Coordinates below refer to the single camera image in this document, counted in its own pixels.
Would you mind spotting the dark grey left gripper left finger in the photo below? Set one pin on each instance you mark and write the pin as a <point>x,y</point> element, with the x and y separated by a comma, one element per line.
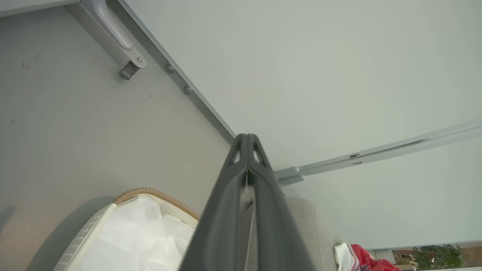
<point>222,210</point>

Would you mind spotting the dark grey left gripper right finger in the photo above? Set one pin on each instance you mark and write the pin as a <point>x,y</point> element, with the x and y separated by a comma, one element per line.
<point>273,226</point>

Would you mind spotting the red white basketball jersey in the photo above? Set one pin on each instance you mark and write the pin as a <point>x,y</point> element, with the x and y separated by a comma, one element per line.
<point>362,256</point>

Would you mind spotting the grey fabric sofa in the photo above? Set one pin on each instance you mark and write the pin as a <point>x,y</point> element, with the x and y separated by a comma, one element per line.
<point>308,233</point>

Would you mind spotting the white basket liner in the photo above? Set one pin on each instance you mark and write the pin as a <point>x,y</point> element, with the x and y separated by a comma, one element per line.
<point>131,237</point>

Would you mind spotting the white wicker-rimmed laundry basket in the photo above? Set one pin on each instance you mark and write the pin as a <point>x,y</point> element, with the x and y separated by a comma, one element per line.
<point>86,233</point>

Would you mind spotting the small black caster wheel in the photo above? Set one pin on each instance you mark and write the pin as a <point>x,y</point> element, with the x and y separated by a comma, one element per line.
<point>129,70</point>

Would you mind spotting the green potted plant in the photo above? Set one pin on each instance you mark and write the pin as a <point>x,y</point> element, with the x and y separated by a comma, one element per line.
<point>438,256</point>

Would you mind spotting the grey tubular partition foot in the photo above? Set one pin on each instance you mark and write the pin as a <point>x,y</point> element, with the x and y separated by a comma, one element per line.
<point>113,32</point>

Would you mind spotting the grey partition bottom rail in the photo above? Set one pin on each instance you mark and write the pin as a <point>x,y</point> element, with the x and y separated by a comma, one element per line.
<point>211,117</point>

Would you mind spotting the small grey rail bolt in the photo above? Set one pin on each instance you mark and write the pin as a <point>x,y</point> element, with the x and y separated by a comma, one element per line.
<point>188,89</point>
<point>170,67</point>

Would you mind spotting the grey partition post with feet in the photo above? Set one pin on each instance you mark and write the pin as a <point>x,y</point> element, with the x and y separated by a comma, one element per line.
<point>395,151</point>

